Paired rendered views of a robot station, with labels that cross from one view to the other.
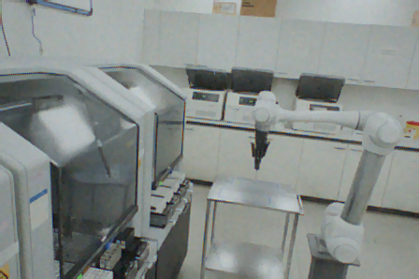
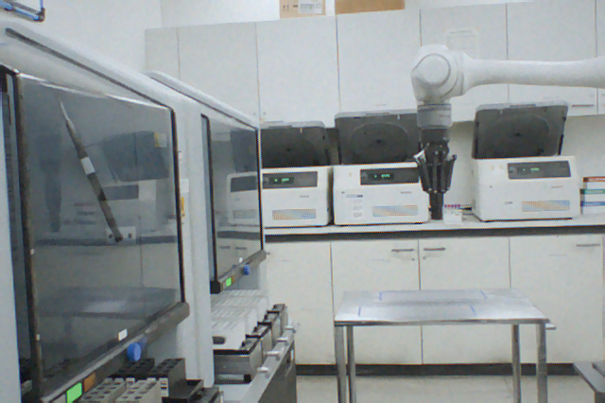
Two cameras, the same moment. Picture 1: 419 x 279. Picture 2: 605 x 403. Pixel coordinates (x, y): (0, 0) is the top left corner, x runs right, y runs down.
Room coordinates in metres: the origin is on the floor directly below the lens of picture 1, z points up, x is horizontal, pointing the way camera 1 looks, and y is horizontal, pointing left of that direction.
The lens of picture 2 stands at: (0.02, 0.09, 1.27)
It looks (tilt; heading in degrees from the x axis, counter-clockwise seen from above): 3 degrees down; 359
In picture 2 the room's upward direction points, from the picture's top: 2 degrees counter-clockwise
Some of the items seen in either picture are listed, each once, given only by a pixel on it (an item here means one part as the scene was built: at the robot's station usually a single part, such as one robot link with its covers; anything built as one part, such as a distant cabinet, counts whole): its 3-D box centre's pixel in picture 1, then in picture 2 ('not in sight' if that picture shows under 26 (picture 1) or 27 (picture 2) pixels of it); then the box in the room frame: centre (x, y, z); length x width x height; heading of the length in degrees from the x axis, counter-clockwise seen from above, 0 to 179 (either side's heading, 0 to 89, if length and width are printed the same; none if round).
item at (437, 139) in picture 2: (261, 137); (435, 146); (1.79, -0.30, 1.31); 0.08 x 0.07 x 0.09; 117
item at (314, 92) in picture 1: (317, 101); (520, 160); (4.16, -1.34, 1.25); 0.62 x 0.56 x 0.69; 170
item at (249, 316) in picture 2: (149, 192); (202, 324); (1.95, 0.35, 0.83); 0.30 x 0.10 x 0.06; 81
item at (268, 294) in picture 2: (164, 176); (229, 302); (2.25, 0.30, 0.83); 0.30 x 0.10 x 0.06; 81
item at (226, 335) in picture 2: (139, 202); (185, 338); (1.80, 0.38, 0.83); 0.30 x 0.10 x 0.06; 81
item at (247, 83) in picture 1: (250, 94); (379, 166); (4.30, -0.49, 1.24); 0.62 x 0.56 x 0.69; 171
